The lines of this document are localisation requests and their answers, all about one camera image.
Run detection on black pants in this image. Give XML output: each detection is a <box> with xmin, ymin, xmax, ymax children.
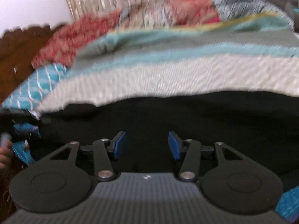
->
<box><xmin>29</xmin><ymin>91</ymin><xmax>298</xmax><ymax>190</ymax></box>

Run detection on person's left hand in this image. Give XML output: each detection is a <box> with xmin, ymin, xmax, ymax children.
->
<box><xmin>0</xmin><ymin>133</ymin><xmax>13</xmax><ymax>173</ymax></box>

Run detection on teal patterned pillow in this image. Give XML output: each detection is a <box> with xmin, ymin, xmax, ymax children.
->
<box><xmin>1</xmin><ymin>63</ymin><xmax>68</xmax><ymax>110</ymax></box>

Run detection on carved wooden headboard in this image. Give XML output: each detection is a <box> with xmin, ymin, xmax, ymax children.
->
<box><xmin>0</xmin><ymin>23</ymin><xmax>65</xmax><ymax>102</ymax></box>

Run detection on patterned bedspread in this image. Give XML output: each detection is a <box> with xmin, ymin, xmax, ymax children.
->
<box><xmin>34</xmin><ymin>11</ymin><xmax>299</xmax><ymax>222</ymax></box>

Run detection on patchwork floral quilt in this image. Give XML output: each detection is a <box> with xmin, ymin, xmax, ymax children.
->
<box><xmin>31</xmin><ymin>0</ymin><xmax>295</xmax><ymax>69</ymax></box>

